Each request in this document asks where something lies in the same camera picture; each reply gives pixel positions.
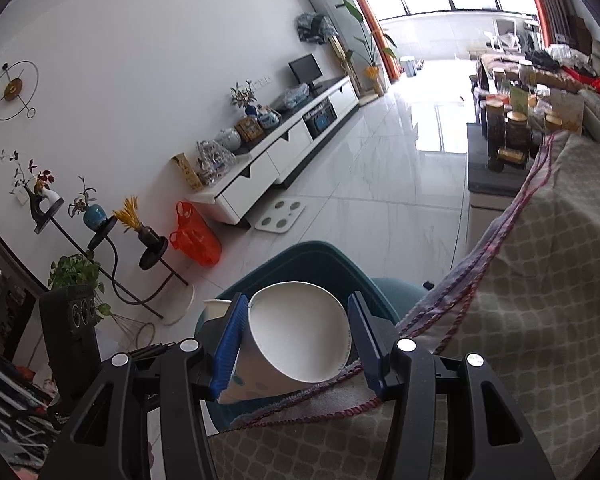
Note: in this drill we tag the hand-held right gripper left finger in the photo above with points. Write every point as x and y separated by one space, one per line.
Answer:
228 345

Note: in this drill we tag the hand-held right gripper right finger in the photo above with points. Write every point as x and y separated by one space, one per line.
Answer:
367 345

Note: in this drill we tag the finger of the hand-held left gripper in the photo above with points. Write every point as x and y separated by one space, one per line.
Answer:
152 350

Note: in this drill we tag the white paper cup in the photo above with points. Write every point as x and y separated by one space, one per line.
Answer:
295 330

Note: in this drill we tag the teal plastic trash bin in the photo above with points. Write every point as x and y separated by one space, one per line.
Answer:
310 265

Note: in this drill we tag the teal plastic stool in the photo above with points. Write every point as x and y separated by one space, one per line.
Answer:
400 297

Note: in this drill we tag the green potted plant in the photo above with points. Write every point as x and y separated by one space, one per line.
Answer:
72 270

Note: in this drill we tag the dark cluttered shelf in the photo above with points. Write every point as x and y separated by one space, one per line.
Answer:
5 310

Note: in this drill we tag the black tiered plant stand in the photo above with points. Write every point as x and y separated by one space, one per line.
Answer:
153 257

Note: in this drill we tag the orange plastic bag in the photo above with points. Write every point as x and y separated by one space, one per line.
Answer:
195 245

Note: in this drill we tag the black vase with yellow wheat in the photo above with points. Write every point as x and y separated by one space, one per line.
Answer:
147 235

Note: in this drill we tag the blue vase with plant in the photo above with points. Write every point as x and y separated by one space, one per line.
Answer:
94 216

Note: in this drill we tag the white bathroom scale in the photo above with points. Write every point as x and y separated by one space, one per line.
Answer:
280 215

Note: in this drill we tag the white vase with branches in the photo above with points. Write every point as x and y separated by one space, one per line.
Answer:
50 200

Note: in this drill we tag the grey patterned table cover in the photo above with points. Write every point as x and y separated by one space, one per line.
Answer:
530 285

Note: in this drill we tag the yellow box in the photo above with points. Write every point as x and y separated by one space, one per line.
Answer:
189 172

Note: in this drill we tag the white TV cabinet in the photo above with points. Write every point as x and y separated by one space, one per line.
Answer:
280 150

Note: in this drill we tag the dark coffee table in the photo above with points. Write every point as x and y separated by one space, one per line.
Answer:
485 170

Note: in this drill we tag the wooden framed ornament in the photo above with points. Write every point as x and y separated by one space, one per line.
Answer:
250 129

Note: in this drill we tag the blue-white ceramic pot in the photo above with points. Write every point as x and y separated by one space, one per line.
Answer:
269 118

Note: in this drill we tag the blue-white vase with twigs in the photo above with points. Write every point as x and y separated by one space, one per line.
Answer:
250 109

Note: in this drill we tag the clear plastic bag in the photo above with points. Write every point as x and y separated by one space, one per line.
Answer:
295 96

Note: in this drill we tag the cluster of lidded storage jars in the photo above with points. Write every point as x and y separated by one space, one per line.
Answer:
517 130

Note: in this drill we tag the yellow plant pot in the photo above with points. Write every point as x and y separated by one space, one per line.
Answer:
373 79

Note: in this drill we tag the small white bin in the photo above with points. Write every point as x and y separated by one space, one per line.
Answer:
408 66

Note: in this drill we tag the black monitor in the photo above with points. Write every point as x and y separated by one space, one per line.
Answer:
304 67

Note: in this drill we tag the tall leafy plant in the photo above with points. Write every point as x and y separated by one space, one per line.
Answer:
365 35

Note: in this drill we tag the orange curtain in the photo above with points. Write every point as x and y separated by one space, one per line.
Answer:
540 0
375 25

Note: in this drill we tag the covered standing fan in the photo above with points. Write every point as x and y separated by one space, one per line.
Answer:
312 27

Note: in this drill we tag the white chair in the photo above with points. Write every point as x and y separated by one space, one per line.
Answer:
505 32

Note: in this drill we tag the white standing air conditioner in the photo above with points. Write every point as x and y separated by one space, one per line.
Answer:
330 0

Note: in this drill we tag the red cloth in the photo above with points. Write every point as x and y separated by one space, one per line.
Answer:
592 80

